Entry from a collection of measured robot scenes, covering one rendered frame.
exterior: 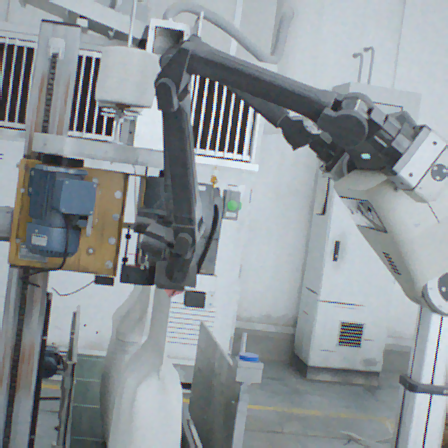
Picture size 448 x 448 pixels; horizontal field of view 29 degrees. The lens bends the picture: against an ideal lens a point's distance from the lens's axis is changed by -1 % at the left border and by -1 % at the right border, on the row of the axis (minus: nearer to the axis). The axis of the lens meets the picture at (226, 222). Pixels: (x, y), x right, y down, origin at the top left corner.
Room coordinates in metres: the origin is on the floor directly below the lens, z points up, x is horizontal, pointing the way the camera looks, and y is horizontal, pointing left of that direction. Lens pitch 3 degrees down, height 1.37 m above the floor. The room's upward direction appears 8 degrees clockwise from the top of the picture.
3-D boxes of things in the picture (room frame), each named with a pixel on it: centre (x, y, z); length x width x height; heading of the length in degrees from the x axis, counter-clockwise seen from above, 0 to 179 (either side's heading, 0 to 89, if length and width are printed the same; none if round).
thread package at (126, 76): (2.49, 0.34, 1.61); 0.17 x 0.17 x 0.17
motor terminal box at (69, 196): (2.37, 0.42, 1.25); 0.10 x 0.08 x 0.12; 124
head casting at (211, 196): (2.78, 0.16, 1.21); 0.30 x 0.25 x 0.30; 9
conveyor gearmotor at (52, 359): (4.25, 0.76, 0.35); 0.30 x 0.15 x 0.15; 9
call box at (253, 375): (2.58, -0.12, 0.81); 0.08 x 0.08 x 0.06; 9
